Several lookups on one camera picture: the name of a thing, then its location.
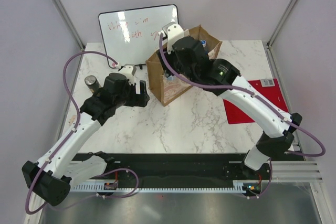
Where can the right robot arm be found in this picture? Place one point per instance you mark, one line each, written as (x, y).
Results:
(225, 81)

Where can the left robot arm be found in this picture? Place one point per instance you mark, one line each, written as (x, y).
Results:
(50, 177)

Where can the blue-label water bottle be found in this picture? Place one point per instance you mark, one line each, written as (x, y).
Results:
(203, 44)

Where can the silver beverage can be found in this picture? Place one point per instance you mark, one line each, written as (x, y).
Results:
(169, 76)

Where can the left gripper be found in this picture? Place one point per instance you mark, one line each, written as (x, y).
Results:
(138, 99)

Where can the black and yellow can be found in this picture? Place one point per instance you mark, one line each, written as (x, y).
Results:
(92, 83)

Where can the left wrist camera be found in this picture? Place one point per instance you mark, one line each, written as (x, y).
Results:
(128, 71)

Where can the white dry-erase board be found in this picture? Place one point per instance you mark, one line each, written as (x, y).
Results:
(131, 36)

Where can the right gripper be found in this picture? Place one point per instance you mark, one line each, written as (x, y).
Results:
(167, 72)

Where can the white cable duct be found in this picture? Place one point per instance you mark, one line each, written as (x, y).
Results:
(95, 186)

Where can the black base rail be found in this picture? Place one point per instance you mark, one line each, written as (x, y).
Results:
(181, 170)

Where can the brown canvas tote bag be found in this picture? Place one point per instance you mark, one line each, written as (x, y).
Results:
(167, 90)

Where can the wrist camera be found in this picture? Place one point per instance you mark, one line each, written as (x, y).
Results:
(128, 71)
(172, 32)

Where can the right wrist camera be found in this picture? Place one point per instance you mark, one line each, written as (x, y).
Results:
(172, 32)

